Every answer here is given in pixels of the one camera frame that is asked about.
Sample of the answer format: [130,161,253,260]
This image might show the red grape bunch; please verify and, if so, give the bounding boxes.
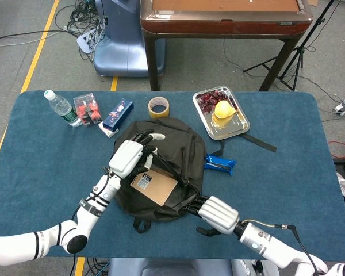
[199,90,229,113]

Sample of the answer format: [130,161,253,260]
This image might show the yellow tape roll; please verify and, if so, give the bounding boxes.
[148,96,171,119]

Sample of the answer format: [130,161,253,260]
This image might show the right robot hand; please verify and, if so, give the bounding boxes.
[179,195,240,237]

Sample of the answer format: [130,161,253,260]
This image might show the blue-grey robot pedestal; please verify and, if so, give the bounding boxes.
[93,0,166,78]

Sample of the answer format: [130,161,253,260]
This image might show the white flat box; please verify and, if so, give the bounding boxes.
[98,122,120,139]

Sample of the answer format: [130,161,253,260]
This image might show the yellow pear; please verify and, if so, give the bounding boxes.
[214,100,239,120]

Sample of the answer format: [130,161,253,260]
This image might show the black tripod stand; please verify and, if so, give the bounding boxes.
[243,0,337,92]

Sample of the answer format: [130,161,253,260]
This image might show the yellow black wrist cable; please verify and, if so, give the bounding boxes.
[241,220,320,274]

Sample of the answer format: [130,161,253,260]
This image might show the red floor cable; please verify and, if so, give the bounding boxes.
[329,140,345,159]

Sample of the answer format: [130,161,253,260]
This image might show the tangled floor cables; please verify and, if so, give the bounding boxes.
[54,0,107,63]

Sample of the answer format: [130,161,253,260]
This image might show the blue snack packet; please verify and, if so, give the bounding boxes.
[204,154,237,176]

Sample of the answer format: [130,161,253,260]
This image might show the grey robot torso base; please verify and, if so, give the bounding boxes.
[108,258,279,276]

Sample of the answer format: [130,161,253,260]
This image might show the stainless steel tray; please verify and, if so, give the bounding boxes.
[192,85,251,141]

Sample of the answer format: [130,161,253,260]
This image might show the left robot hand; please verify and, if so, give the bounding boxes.
[108,129,166,179]

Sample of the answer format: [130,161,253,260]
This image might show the brown mahjong table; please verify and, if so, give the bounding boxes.
[140,0,314,92]

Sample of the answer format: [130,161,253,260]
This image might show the brown kraft spiral notebook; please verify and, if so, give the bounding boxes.
[129,167,179,206]

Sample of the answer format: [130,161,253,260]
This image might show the black fabric backpack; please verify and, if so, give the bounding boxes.
[112,117,278,234]

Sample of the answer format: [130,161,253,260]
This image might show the clear plastic box red contents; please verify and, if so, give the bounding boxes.
[72,93,104,126]

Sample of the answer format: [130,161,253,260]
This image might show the clear water bottle green label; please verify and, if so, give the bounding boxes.
[43,89,83,129]

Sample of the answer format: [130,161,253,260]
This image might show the blue rectangular carton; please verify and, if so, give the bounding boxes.
[102,98,135,131]

